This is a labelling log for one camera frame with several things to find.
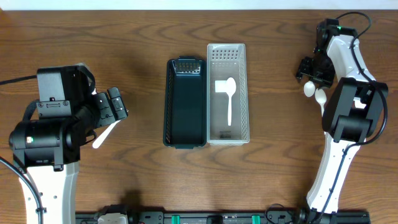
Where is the white plastic spoon long handle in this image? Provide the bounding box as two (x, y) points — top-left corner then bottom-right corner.
(315, 88), (327, 116)

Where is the white plastic knife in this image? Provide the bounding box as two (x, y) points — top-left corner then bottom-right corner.
(92, 120), (119, 149)

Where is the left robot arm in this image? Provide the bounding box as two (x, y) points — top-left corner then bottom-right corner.
(9, 63), (128, 223)

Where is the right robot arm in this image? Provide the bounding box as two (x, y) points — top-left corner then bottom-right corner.
(296, 19), (388, 217)

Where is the dark green plastic basket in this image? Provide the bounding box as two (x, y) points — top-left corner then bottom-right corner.
(163, 56), (207, 149)

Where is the clear perforated plastic basket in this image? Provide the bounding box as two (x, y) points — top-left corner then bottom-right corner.
(206, 44), (250, 146)

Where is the white label in basket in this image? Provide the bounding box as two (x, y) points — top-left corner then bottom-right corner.
(215, 80), (227, 93)

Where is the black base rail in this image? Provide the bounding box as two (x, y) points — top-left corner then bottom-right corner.
(75, 204), (371, 224)

